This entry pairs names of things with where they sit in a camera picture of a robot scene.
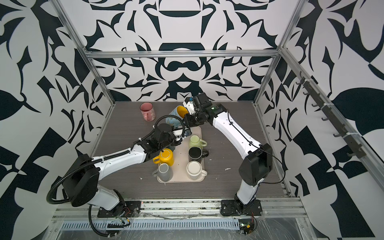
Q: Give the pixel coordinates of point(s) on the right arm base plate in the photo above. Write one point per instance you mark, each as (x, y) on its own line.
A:
(236, 208)

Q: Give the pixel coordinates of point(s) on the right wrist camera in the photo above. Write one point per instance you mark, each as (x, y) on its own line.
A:
(197, 103)

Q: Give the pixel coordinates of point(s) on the black mug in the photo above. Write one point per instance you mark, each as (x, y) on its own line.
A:
(197, 154)

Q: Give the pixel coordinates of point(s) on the white cable duct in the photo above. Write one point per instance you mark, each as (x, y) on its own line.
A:
(185, 224)

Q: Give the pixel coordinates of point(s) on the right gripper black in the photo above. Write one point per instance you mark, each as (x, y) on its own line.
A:
(188, 124)

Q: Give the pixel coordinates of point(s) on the light green mug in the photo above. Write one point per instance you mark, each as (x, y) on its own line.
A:
(196, 141)

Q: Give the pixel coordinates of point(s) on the white mug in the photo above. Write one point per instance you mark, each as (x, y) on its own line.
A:
(195, 171)

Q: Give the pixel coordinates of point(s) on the yellow mug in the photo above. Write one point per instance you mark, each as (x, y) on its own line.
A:
(166, 156)

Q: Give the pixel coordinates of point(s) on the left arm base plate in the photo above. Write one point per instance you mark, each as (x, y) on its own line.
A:
(126, 210)

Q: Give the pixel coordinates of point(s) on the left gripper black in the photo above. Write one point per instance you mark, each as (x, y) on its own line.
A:
(177, 143)

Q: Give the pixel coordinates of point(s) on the green light controller board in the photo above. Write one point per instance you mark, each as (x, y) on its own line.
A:
(247, 228)

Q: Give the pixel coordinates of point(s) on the beige serving tray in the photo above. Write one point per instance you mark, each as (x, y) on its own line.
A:
(181, 160)

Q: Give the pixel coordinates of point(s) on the grey mug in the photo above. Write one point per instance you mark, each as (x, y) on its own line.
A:
(164, 173)

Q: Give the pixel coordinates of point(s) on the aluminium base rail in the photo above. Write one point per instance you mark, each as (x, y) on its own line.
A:
(167, 209)

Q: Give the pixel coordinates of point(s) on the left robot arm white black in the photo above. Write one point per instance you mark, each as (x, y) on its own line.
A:
(80, 185)

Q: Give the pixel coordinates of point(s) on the wall hook rail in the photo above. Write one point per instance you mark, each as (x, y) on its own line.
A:
(333, 115)

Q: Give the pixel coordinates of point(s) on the pink floral mug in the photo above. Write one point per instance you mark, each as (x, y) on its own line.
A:
(148, 112)

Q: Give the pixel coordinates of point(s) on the light blue mug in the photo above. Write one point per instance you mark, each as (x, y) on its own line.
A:
(180, 113)

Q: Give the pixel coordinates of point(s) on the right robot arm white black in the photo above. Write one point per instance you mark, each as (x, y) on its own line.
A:
(257, 158)

